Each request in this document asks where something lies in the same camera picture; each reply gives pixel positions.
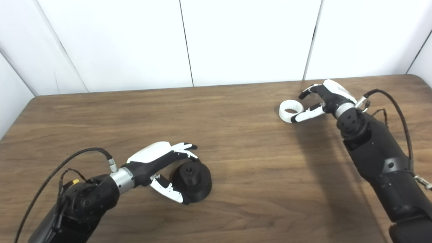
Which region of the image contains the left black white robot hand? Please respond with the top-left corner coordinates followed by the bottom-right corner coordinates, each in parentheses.
top-left (126, 141), bottom-right (198, 205)

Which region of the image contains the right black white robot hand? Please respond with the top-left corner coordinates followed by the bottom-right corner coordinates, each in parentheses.
top-left (291, 80), bottom-right (357, 124)

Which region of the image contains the white plastic ring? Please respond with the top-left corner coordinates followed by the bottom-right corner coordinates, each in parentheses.
top-left (279, 100), bottom-right (305, 123)

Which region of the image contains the round black plastic part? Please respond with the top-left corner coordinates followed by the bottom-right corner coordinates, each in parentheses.
top-left (170, 160), bottom-right (213, 204)

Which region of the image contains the thin black wire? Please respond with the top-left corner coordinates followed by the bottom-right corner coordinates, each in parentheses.
top-left (370, 109), bottom-right (388, 127)

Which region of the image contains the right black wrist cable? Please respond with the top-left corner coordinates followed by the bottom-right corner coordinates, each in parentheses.
top-left (356, 89), bottom-right (432, 191)

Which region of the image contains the thin wire with yellow connector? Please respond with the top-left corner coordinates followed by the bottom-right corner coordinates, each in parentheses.
top-left (58, 168), bottom-right (88, 203)

